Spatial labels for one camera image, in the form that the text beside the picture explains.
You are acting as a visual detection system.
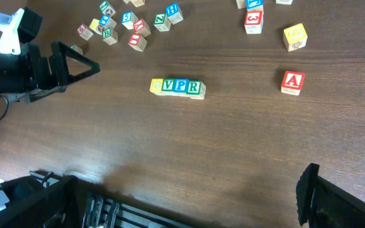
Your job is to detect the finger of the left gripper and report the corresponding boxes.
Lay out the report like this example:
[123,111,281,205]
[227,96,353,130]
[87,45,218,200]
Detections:
[49,41,101,87]

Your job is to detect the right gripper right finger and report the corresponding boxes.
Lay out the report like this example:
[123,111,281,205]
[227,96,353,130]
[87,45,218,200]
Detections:
[296,163,365,228]

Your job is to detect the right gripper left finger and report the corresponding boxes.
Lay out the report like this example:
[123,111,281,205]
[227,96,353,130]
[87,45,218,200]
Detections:
[0,175,81,227]

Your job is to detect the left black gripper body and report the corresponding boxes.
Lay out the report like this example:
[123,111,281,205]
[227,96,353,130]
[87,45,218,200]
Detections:
[0,7,53,103]

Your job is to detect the yellow C block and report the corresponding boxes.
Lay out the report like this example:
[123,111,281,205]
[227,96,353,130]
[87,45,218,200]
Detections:
[150,79,164,96]

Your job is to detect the green V block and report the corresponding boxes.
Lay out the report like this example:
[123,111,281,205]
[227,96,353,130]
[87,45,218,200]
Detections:
[162,79,177,96]

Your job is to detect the blue P block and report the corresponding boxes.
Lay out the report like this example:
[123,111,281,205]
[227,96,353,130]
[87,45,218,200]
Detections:
[173,79,189,97]

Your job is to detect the green R block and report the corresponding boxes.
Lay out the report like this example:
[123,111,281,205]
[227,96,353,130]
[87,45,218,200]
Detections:
[186,80,206,99]

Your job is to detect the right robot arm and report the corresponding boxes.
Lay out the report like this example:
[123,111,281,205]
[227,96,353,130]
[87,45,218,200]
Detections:
[0,163,365,227]

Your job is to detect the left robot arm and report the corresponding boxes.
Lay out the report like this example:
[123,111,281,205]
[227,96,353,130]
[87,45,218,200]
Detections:
[0,8,100,103]

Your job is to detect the green B block outer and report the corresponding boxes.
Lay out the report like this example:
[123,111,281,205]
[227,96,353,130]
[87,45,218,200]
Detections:
[70,45,84,55]

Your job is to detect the green b block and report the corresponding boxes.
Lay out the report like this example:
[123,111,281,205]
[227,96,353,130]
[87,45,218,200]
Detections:
[102,28,118,46]
[70,45,84,55]

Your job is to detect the red 6 block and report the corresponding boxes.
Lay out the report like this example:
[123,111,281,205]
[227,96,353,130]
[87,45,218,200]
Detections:
[77,23,94,41]

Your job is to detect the yellow block left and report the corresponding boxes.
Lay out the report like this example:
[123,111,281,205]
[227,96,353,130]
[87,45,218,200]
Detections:
[89,18,105,35]

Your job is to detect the green B block inner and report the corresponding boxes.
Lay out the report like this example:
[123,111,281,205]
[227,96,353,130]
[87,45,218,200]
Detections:
[102,28,118,46]

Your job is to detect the blue block left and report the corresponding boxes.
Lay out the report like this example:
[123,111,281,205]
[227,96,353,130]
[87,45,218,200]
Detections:
[99,15,117,31]

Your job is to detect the green J block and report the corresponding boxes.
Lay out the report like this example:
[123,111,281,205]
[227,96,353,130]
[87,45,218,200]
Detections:
[99,0,116,16]

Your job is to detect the red L block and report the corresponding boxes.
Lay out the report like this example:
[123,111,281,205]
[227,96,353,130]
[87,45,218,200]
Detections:
[128,34,148,52]

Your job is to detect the blue 5 block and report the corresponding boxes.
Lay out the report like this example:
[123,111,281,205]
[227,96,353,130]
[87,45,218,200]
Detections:
[122,11,138,30]

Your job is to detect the red Y block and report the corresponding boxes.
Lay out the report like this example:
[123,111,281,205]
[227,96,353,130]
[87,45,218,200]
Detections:
[133,18,151,37]

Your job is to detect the green Z block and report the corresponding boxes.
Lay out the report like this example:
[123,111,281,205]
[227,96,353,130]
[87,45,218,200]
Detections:
[153,13,172,32]

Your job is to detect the red A block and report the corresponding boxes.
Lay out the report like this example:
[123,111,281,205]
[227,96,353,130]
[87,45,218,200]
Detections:
[281,71,305,96]

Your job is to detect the blue H block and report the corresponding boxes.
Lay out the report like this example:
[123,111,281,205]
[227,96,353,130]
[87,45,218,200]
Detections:
[165,3,184,25]

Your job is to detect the yellow S block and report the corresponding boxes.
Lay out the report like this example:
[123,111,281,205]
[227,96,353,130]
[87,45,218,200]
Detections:
[283,23,308,52]

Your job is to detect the red 3 block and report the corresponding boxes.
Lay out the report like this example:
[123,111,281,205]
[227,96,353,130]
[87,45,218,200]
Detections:
[244,11,264,34]

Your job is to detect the red E block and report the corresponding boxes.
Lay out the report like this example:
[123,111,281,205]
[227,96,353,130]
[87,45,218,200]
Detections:
[236,0,247,9]

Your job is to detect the blue I block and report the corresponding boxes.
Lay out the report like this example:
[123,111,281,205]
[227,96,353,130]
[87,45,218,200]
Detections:
[246,0,264,11]

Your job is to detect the red M block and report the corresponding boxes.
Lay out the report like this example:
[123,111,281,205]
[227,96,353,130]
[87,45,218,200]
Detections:
[276,0,293,5]

